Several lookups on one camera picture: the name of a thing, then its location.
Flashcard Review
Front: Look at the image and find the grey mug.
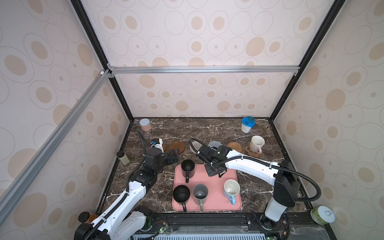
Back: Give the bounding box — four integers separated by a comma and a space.
193, 184, 209, 211

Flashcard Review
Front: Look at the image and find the green can white lid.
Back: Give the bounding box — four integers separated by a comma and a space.
310, 206, 336, 225

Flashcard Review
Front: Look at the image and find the blue woven coaster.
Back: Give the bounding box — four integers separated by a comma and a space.
208, 141, 223, 149

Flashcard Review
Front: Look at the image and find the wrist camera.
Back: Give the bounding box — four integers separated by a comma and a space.
151, 139, 164, 153
196, 145, 233, 164

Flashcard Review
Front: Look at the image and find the amber jar black lid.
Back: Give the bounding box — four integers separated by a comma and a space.
78, 212, 98, 224

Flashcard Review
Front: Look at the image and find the pink jar grey lid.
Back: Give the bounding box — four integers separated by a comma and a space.
139, 118, 152, 132

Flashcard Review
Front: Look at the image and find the blue handled white mug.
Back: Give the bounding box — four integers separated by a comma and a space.
223, 180, 241, 205

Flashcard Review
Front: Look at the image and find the multicolour woven coaster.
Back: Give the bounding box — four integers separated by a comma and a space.
190, 141, 202, 154

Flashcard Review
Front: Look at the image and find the cork paw coaster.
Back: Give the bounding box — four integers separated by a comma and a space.
246, 146, 261, 158

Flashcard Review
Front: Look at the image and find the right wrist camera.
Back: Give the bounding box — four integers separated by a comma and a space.
196, 145, 233, 164

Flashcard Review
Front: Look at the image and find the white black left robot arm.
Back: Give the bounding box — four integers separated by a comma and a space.
74, 131, 181, 240

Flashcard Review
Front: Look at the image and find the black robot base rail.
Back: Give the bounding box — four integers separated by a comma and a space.
129, 212, 336, 240

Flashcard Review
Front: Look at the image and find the rattan woven coaster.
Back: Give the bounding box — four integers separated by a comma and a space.
227, 142, 243, 153

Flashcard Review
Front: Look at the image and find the silver aluminium frame bar rear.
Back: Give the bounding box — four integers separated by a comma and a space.
110, 65, 300, 75

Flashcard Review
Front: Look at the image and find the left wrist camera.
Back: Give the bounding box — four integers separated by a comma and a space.
151, 139, 164, 153

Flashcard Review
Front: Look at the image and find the white cup blue lid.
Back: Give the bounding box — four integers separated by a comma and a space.
241, 116, 256, 133

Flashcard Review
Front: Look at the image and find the small bottle black cap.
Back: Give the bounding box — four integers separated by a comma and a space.
116, 151, 130, 166

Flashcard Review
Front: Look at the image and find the silver aluminium frame bar left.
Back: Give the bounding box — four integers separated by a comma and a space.
1, 69, 112, 225

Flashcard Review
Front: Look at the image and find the black mug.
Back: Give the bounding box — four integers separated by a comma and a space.
173, 185, 191, 213
181, 160, 195, 184

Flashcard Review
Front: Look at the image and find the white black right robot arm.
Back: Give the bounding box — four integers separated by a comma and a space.
189, 138, 322, 222

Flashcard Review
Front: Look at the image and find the silver aluminium frame bar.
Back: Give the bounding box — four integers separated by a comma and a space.
1, 69, 112, 225
110, 65, 300, 75

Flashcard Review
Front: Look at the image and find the brown wooden coaster front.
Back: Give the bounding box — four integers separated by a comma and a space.
169, 141, 185, 154

